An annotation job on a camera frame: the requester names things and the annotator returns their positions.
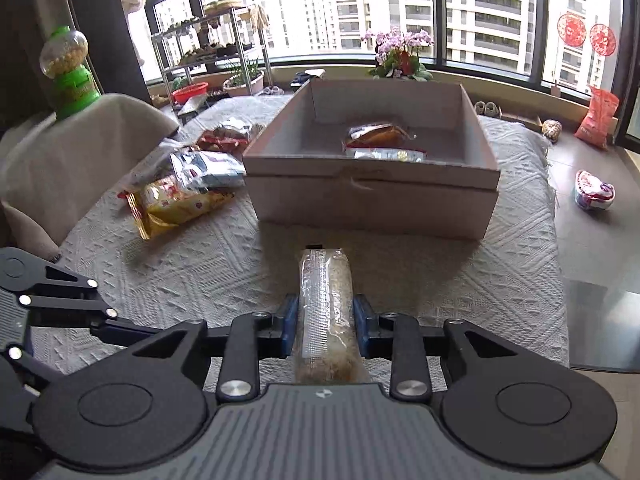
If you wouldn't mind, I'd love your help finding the cardboard box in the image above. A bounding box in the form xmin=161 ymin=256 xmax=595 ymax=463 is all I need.
xmin=243 ymin=79 xmax=500 ymax=240

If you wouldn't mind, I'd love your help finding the pair of beige slippers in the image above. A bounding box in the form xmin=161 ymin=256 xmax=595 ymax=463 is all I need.
xmin=474 ymin=101 xmax=502 ymax=118

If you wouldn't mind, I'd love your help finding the green plant white pot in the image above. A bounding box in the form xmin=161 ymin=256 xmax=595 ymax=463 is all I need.
xmin=222 ymin=60 xmax=265 ymax=96

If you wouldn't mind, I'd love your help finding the orange bread packet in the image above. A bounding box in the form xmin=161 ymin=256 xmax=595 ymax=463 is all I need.
xmin=344 ymin=122 xmax=414 ymax=148

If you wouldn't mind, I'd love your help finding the red snack packet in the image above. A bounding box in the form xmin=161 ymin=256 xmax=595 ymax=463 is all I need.
xmin=195 ymin=119 xmax=265 ymax=156

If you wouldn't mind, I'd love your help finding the red basin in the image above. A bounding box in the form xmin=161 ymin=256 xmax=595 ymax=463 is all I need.
xmin=171 ymin=82 xmax=208 ymax=105

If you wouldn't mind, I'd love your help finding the white textured table cloth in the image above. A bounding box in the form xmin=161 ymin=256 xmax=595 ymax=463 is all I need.
xmin=58 ymin=117 xmax=570 ymax=364

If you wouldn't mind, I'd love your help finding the pink flower pot plant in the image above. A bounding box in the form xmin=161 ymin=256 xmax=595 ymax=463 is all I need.
xmin=361 ymin=28 xmax=433 ymax=81

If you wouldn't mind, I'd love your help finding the red orange bag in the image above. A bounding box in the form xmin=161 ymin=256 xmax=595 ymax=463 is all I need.
xmin=574 ymin=86 xmax=620 ymax=151

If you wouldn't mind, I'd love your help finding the green gumball machine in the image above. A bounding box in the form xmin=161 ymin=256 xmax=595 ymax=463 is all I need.
xmin=39 ymin=25 xmax=101 ymax=120

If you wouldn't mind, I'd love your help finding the white red round container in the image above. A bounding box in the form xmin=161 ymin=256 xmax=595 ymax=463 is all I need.
xmin=574 ymin=170 xmax=616 ymax=210

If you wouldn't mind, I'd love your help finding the clear rice cracker packet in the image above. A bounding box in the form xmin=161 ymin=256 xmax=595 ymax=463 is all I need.
xmin=293 ymin=248 xmax=369 ymax=385

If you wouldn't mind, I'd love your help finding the red paper window decoration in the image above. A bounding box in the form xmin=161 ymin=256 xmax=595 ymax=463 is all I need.
xmin=556 ymin=12 xmax=587 ymax=48

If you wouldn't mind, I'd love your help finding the beige draped sofa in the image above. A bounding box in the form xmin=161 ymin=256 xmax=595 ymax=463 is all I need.
xmin=1 ymin=93 xmax=179 ymax=261

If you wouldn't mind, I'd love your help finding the yellow red snack bag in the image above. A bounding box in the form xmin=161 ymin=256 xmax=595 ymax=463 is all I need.
xmin=118 ymin=176 xmax=234 ymax=240

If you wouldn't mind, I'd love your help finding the blue white snack bag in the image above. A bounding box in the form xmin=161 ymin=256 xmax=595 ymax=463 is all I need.
xmin=169 ymin=151 xmax=246 ymax=193

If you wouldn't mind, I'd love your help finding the metal shelf rack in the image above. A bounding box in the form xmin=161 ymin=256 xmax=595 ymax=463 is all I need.
xmin=151 ymin=0 xmax=274 ymax=117

